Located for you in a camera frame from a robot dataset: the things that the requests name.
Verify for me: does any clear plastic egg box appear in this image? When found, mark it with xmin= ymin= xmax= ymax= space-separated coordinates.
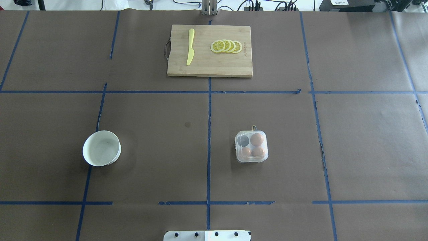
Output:
xmin=234 ymin=125 xmax=269 ymax=164

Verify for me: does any brown egg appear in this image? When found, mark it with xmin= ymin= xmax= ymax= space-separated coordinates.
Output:
xmin=250 ymin=133 xmax=264 ymax=147
xmin=240 ymin=147 xmax=252 ymax=160
xmin=251 ymin=147 xmax=266 ymax=160

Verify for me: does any brown egg in box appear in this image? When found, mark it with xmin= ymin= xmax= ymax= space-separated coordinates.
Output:
xmin=240 ymin=147 xmax=252 ymax=160
xmin=251 ymin=147 xmax=266 ymax=160

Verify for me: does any wooden cutting board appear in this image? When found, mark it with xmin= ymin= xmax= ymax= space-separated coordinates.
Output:
xmin=167 ymin=24 xmax=253 ymax=78

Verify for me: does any yellow plastic knife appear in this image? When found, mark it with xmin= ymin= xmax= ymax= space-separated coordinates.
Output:
xmin=186 ymin=28 xmax=195 ymax=66

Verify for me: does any lemon slice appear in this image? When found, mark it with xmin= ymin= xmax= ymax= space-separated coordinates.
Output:
xmin=226 ymin=40 xmax=236 ymax=53
xmin=221 ymin=39 xmax=231 ymax=52
xmin=210 ymin=40 xmax=226 ymax=53
xmin=232 ymin=41 xmax=242 ymax=54

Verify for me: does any white paper bowl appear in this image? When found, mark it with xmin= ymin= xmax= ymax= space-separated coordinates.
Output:
xmin=82 ymin=130 xmax=122 ymax=167

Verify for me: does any aluminium frame post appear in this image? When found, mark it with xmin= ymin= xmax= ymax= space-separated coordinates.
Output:
xmin=201 ymin=0 xmax=218 ymax=16

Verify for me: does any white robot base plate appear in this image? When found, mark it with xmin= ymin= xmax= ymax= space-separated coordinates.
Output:
xmin=163 ymin=230 xmax=252 ymax=241

